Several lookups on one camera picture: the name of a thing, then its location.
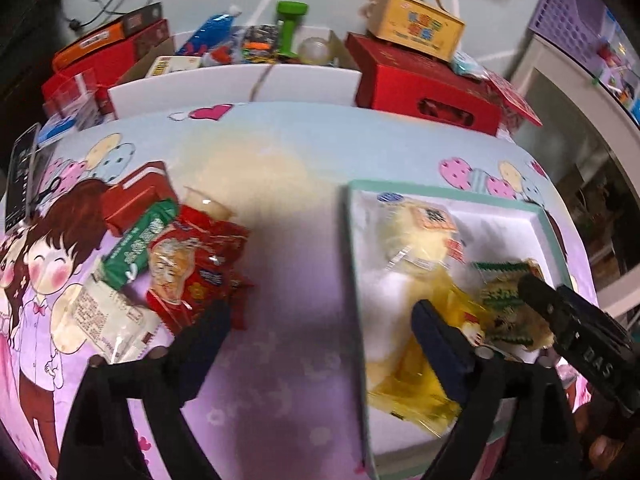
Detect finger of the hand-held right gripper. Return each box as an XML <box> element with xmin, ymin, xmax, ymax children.
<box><xmin>516</xmin><ymin>274</ymin><xmax>568</xmax><ymax>341</ymax></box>

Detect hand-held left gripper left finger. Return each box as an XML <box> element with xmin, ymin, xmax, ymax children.
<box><xmin>57</xmin><ymin>300</ymin><xmax>233</xmax><ymax>480</ymax></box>

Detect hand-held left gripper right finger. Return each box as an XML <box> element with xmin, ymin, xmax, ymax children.
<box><xmin>411</xmin><ymin>299</ymin><xmax>583</xmax><ymax>480</ymax></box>

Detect green white snack packet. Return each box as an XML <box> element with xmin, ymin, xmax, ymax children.
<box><xmin>472</xmin><ymin>259</ymin><xmax>553</xmax><ymax>351</ymax></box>

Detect yellow clear snack packet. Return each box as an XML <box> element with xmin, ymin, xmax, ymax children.
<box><xmin>364</xmin><ymin>267</ymin><xmax>483</xmax><ymax>433</ymax></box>

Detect red snack packet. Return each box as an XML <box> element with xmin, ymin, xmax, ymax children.
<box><xmin>145</xmin><ymin>204</ymin><xmax>253</xmax><ymax>336</ymax></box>

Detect white tray with teal rim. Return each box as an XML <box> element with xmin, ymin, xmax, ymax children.
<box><xmin>342</xmin><ymin>179</ymin><xmax>573</xmax><ymax>478</ymax></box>

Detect green carton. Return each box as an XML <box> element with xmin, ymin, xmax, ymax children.
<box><xmin>91</xmin><ymin>199</ymin><xmax>181</xmax><ymax>291</ymax></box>

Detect round bread clear packet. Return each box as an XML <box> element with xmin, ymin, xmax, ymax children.
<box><xmin>374</xmin><ymin>191</ymin><xmax>466</xmax><ymax>281</ymax></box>

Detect pudding cup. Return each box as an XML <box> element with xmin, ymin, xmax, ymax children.
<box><xmin>184</xmin><ymin>187</ymin><xmax>236</xmax><ymax>221</ymax></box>

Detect red carton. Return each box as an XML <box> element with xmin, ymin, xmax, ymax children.
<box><xmin>101</xmin><ymin>161</ymin><xmax>177</xmax><ymax>237</ymax></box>

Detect person's right hand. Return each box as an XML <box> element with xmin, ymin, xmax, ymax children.
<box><xmin>582</xmin><ymin>395</ymin><xmax>640</xmax><ymax>480</ymax></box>

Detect printed cartoon blanket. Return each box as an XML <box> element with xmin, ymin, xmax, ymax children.
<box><xmin>0</xmin><ymin>101</ymin><xmax>601</xmax><ymax>480</ymax></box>

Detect black scissors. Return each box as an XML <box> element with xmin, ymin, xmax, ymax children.
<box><xmin>32</xmin><ymin>175</ymin><xmax>63</xmax><ymax>206</ymax></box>

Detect white shelf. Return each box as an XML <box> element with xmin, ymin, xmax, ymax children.
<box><xmin>510</xmin><ymin>35</ymin><xmax>640</xmax><ymax>261</ymax></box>

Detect black sparkly phone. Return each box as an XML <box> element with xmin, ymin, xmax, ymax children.
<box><xmin>5</xmin><ymin>122</ymin><xmax>41</xmax><ymax>233</ymax></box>

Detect light blue packet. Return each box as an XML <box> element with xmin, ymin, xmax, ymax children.
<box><xmin>450</xmin><ymin>51</ymin><xmax>488</xmax><ymax>81</ymax></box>

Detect white cardboard box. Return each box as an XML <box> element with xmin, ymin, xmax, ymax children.
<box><xmin>107</xmin><ymin>27</ymin><xmax>363</xmax><ymax>120</ymax></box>

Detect blue white tissue pack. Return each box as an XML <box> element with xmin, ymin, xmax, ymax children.
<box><xmin>37</xmin><ymin>115</ymin><xmax>78</xmax><ymax>148</ymax></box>

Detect red gift box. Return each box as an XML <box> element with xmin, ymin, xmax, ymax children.
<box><xmin>345</xmin><ymin>32</ymin><xmax>503</xmax><ymax>136</ymax></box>

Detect clear plastic box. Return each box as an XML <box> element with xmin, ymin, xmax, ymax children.
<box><xmin>42</xmin><ymin>67</ymin><xmax>103</xmax><ymax>131</ymax></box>

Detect small white printed box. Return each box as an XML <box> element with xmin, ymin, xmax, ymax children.
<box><xmin>147</xmin><ymin>55</ymin><xmax>203</xmax><ymax>78</ymax></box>

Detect purple plastic basket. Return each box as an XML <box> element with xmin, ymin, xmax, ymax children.
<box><xmin>527</xmin><ymin>0</ymin><xmax>621</xmax><ymax>68</ymax></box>

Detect red flat box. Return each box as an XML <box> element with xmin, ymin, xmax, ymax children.
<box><xmin>41</xmin><ymin>19</ymin><xmax>171</xmax><ymax>106</ymax></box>

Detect yellow carry box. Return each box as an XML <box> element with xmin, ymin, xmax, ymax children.
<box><xmin>360</xmin><ymin>0</ymin><xmax>466</xmax><ymax>63</ymax></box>

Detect colourful toy car pack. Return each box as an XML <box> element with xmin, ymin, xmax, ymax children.
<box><xmin>240</xmin><ymin>25</ymin><xmax>281</xmax><ymax>63</ymax></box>

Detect blue plastic bag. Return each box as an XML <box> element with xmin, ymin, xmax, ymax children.
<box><xmin>175</xmin><ymin>5</ymin><xmax>243</xmax><ymax>56</ymax></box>

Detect clear round container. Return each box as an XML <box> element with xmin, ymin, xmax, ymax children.
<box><xmin>299</xmin><ymin>37</ymin><xmax>331</xmax><ymax>63</ymax></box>

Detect orange black box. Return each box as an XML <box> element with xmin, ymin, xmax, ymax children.
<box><xmin>52</xmin><ymin>2</ymin><xmax>165</xmax><ymax>71</ymax></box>

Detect green dumbbell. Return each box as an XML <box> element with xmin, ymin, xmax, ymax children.
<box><xmin>277</xmin><ymin>1</ymin><xmax>308</xmax><ymax>56</ymax></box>

